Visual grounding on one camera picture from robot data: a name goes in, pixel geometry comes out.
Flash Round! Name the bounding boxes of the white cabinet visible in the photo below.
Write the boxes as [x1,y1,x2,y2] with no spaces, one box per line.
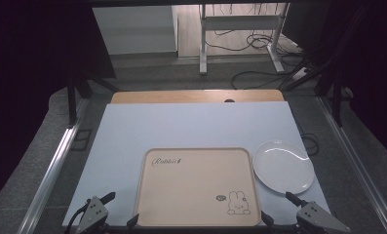
[93,5,179,56]

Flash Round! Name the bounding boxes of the black floor bracket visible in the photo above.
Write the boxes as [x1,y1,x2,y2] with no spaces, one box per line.
[70,128,94,152]

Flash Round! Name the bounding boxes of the black metal stand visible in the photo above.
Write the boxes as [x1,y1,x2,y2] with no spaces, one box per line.
[65,72,121,129]
[280,6,372,128]

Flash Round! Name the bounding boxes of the white power strip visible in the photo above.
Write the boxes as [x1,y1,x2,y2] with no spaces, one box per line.
[291,67,310,82]

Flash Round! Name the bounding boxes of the dark curtain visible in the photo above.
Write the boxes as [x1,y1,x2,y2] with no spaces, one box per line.
[282,0,387,165]
[0,0,117,211]

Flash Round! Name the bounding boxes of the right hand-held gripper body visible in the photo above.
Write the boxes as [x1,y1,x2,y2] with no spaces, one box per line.
[294,200,352,234]

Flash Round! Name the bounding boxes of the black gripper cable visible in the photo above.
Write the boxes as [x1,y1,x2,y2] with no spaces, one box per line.
[63,207,87,234]

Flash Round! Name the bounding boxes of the beige tray with rabbit print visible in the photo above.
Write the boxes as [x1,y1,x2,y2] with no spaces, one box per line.
[134,147,263,227]

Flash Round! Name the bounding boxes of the aluminium rail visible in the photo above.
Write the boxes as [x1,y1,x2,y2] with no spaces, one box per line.
[316,97,387,234]
[17,97,90,234]

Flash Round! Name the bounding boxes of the white plate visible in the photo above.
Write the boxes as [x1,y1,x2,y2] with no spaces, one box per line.
[252,139,316,195]

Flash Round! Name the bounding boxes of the black floor cable bundle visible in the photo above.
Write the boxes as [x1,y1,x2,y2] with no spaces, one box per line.
[205,28,301,55]

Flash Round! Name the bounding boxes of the white desk frame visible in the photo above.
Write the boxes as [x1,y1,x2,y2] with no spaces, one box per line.
[199,3,291,76]

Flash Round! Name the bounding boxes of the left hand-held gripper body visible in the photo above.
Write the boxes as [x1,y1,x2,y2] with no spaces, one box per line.
[73,195,111,234]

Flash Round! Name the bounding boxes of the white board sheet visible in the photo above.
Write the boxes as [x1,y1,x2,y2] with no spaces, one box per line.
[61,102,331,227]

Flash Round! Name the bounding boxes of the looped black cable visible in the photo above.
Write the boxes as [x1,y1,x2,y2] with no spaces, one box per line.
[299,131,321,156]

